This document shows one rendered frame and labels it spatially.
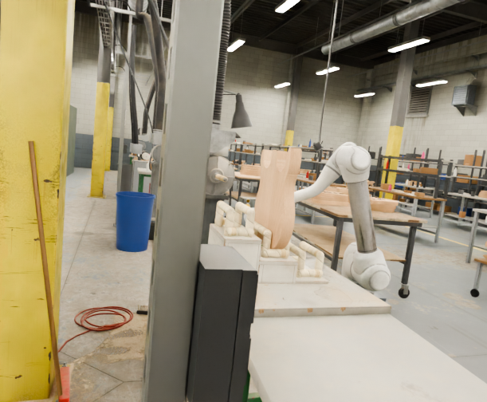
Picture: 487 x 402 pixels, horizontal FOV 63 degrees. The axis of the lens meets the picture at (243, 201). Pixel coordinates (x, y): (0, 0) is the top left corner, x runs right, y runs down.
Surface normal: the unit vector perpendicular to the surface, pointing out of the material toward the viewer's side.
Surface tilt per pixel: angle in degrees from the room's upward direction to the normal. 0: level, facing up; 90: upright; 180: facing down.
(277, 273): 90
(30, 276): 90
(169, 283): 90
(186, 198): 90
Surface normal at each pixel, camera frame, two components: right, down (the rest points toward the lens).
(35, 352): 0.29, 0.15
